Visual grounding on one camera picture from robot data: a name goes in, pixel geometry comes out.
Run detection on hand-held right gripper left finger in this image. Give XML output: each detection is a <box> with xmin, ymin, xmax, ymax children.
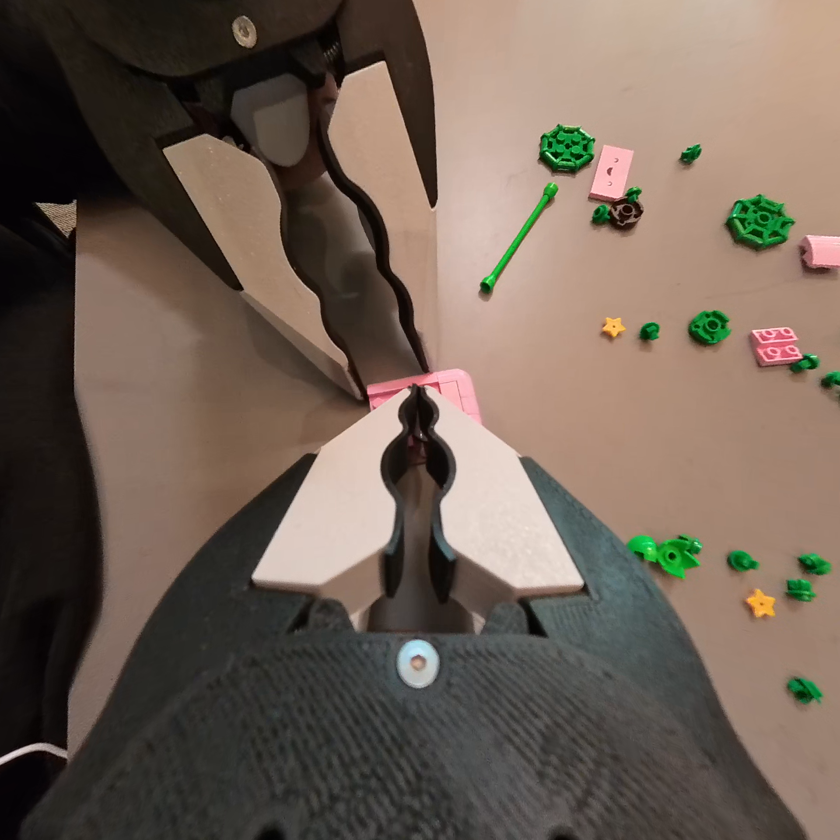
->
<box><xmin>251</xmin><ymin>386</ymin><xmax>419</xmax><ymax>618</ymax></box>

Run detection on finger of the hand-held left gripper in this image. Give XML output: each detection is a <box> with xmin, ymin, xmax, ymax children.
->
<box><xmin>318</xmin><ymin>58</ymin><xmax>439</xmax><ymax>375</ymax></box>
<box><xmin>161</xmin><ymin>133</ymin><xmax>367</xmax><ymax>401</ymax></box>

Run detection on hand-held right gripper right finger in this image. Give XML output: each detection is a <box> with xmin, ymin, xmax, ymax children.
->
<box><xmin>418</xmin><ymin>386</ymin><xmax>586</xmax><ymax>621</ymax></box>

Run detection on green flexible rod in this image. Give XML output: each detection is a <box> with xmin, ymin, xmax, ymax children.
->
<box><xmin>479</xmin><ymin>182</ymin><xmax>560</xmax><ymax>295</ymax></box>

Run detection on green web with round plate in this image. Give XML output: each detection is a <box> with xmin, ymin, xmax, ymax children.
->
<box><xmin>538</xmin><ymin>123</ymin><xmax>597</xmax><ymax>175</ymax></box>

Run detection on pink brick block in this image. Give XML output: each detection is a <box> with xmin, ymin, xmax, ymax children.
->
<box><xmin>366</xmin><ymin>369</ymin><xmax>483</xmax><ymax>460</ymax></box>

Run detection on pink curved slope brick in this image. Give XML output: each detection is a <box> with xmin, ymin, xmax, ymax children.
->
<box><xmin>798</xmin><ymin>234</ymin><xmax>840</xmax><ymax>270</ymax></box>

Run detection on thin white cable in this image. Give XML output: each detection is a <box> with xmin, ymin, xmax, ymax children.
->
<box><xmin>0</xmin><ymin>742</ymin><xmax>70</xmax><ymax>765</ymax></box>

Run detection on green spiky leaf piece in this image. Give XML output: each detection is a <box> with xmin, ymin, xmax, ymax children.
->
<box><xmin>656</xmin><ymin>535</ymin><xmax>703</xmax><ymax>580</ymax></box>

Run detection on scattered small green clips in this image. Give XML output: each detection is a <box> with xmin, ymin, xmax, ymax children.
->
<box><xmin>591</xmin><ymin>143</ymin><xmax>840</xmax><ymax>706</ymax></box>

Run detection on person's black jacket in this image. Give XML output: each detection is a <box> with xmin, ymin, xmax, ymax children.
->
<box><xmin>0</xmin><ymin>0</ymin><xmax>106</xmax><ymax>840</ymax></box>

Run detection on plain green web piece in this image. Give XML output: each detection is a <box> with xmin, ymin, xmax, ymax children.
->
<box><xmin>725</xmin><ymin>193</ymin><xmax>797</xmax><ymax>252</ymax></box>

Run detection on pink smiley face tile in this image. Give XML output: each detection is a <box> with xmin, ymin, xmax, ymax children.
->
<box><xmin>588</xmin><ymin>144</ymin><xmax>635</xmax><ymax>203</ymax></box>

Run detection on person's left hand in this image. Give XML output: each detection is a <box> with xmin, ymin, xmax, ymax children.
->
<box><xmin>279</xmin><ymin>82</ymin><xmax>337</xmax><ymax>193</ymax></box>

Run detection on green round plate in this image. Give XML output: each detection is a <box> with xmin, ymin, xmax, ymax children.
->
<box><xmin>688</xmin><ymin>310</ymin><xmax>732</xmax><ymax>347</ymax></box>

